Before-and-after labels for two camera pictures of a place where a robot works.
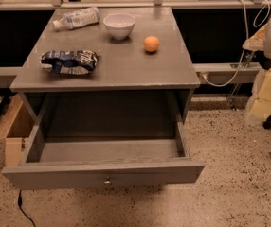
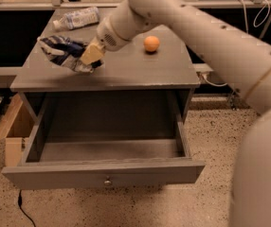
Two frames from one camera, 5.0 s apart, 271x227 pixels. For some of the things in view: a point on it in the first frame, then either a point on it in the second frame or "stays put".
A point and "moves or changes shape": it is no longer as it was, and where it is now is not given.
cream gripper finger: (269, 91) → (105, 36)
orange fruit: (151, 43) stays put
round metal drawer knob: (107, 183) stays put
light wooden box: (13, 129) stays put
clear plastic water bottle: (77, 19) stays put
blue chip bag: (68, 61) moves or changes shape
